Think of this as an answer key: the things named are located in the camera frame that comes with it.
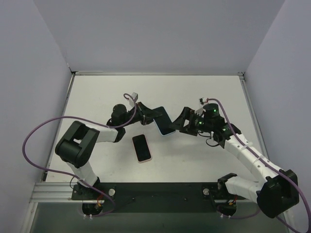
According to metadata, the light blue phone case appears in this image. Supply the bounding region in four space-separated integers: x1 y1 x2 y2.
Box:
152 106 176 136

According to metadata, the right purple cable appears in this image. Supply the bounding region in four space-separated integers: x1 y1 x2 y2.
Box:
206 98 311 233

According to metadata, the pink phone case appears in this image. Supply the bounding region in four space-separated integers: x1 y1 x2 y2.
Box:
132 134 153 164

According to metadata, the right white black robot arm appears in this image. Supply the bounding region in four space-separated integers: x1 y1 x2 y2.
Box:
170 103 299 218

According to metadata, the aluminium right frame rail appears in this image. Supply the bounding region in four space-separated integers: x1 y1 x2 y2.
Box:
239 73 269 160

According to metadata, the aluminium front frame rail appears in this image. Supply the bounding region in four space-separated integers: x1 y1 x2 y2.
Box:
31 183 257 204

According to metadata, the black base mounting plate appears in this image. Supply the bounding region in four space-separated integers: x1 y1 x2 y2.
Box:
71 182 242 214

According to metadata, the aluminium left frame rail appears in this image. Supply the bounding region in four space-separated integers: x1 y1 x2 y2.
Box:
40 72 75 182

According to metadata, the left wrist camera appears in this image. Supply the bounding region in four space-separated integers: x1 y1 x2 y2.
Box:
131 92 138 101

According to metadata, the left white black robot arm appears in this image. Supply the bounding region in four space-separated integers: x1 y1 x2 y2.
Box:
55 102 162 200

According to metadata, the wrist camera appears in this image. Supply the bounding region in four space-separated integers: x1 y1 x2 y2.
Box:
131 92 138 101
199 98 208 105

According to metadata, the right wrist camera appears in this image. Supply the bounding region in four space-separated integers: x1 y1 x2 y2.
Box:
199 98 208 105

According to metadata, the aluminium back frame rail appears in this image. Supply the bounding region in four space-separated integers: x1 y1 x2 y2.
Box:
74 71 244 76

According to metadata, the aluminium frame rail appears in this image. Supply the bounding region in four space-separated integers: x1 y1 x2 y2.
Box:
239 73 269 160
40 72 75 182
74 71 244 76
31 183 257 204

